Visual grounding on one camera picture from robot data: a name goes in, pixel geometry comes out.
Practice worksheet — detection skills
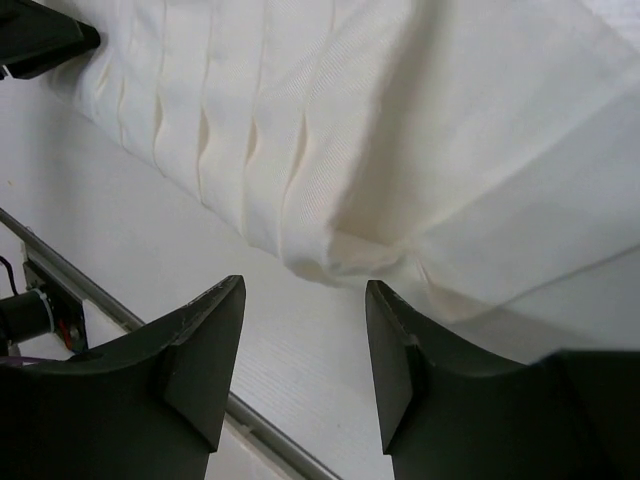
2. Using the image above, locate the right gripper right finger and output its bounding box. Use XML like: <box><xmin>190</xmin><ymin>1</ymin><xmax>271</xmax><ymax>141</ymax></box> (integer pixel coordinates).
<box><xmin>365</xmin><ymin>280</ymin><xmax>639</xmax><ymax>479</ymax></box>

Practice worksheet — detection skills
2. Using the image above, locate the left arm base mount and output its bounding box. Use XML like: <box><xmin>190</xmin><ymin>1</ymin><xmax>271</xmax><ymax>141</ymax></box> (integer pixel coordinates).
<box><xmin>1</xmin><ymin>259</ymin><xmax>89</xmax><ymax>367</ymax></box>

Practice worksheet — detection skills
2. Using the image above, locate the white pleated skirt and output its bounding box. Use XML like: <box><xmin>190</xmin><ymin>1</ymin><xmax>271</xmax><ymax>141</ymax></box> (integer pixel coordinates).
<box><xmin>46</xmin><ymin>1</ymin><xmax>639</xmax><ymax>354</ymax></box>

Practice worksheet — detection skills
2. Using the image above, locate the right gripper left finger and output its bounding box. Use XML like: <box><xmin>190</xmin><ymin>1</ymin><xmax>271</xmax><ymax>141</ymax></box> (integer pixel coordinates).
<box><xmin>1</xmin><ymin>275</ymin><xmax>246</xmax><ymax>479</ymax></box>

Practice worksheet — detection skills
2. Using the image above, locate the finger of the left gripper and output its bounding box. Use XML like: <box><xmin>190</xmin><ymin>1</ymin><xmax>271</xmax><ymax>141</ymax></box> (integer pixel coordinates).
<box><xmin>1</xmin><ymin>0</ymin><xmax>101</xmax><ymax>79</ymax></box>

